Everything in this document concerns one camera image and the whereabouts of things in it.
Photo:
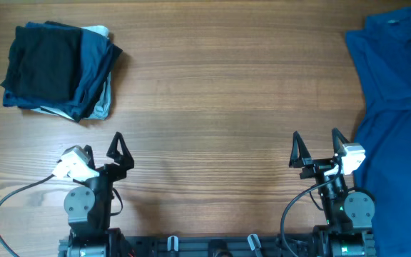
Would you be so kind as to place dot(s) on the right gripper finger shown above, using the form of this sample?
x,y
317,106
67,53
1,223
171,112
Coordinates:
x,y
300,156
339,141

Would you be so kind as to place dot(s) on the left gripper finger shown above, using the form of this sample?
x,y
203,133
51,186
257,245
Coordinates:
x,y
118,151
89,154

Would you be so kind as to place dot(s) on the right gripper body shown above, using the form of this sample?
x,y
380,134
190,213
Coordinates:
x,y
316,168

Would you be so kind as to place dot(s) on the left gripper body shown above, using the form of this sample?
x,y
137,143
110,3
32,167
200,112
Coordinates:
x,y
107,175

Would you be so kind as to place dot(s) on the black polo shirt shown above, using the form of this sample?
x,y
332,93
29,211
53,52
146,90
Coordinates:
x,y
43,63

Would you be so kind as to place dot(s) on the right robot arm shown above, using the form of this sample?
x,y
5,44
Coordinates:
x,y
348,211

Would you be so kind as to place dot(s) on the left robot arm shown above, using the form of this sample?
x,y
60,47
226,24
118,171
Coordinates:
x,y
89,205

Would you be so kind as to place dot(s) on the folded navy blue garment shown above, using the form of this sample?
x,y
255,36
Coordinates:
x,y
97,57

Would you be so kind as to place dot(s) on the blue polo shirt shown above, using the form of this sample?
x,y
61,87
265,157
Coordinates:
x,y
381,52

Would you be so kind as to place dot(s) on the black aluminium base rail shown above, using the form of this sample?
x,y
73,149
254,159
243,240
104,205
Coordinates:
x,y
252,245

